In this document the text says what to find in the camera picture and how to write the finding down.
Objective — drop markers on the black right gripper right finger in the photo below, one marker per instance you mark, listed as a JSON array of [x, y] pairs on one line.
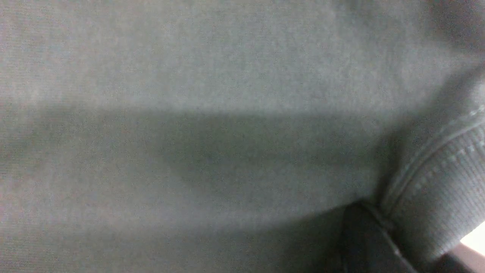
[[456, 263]]

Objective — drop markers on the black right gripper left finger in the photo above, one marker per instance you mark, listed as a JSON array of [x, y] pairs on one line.
[[366, 246]]

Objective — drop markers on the dark gray long-sleeve shirt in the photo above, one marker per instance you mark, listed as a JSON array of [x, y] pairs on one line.
[[229, 136]]

